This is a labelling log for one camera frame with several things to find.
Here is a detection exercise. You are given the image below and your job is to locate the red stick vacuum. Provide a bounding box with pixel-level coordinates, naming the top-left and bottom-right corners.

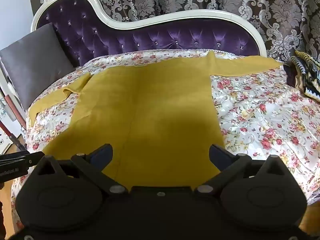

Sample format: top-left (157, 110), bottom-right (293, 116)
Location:
top-left (0, 120), bottom-right (27, 152)

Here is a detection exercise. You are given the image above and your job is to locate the printed sign board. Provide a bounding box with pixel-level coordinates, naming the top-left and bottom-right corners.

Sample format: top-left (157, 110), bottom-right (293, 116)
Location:
top-left (0, 127), bottom-right (13, 155)

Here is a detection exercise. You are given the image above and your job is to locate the black yellow striped cloth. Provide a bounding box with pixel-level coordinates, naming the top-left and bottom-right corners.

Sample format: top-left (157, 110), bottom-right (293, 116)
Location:
top-left (291, 50), bottom-right (320, 102)

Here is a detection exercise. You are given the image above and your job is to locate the floral print bedspread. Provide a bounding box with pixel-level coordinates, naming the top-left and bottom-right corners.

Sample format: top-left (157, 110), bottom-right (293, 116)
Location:
top-left (11, 49), bottom-right (320, 230)

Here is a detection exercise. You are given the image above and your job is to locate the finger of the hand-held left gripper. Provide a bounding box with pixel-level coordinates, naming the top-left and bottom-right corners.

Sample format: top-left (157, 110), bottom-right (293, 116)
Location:
top-left (0, 151), bottom-right (45, 168)

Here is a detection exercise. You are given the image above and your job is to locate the white frame with brown band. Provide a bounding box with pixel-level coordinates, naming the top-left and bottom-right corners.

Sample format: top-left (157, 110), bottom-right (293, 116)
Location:
top-left (0, 60), bottom-right (27, 131)

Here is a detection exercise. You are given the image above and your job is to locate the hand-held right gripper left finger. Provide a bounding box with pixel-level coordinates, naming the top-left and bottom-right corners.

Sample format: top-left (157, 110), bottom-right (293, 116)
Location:
top-left (32, 144), bottom-right (129, 198)

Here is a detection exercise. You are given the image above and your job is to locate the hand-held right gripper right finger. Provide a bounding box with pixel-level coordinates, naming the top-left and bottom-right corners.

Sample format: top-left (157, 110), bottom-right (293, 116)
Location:
top-left (194, 144), bottom-right (292, 198)

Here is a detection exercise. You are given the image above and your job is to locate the dark purple cloth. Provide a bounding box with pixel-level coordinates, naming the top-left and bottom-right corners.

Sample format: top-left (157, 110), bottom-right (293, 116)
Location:
top-left (284, 64), bottom-right (304, 90)

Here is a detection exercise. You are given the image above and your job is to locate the purple tufted sofa white frame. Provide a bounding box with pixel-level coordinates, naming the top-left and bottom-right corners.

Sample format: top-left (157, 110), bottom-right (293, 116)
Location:
top-left (30, 0), bottom-right (267, 68)

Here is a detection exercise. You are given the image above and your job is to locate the grey cushion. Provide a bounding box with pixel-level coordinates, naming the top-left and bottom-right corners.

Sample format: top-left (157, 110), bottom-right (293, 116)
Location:
top-left (0, 22), bottom-right (76, 111)

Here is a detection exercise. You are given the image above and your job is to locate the mustard yellow knit sweater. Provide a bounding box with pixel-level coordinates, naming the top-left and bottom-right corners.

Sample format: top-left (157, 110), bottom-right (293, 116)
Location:
top-left (26, 51), bottom-right (284, 191)

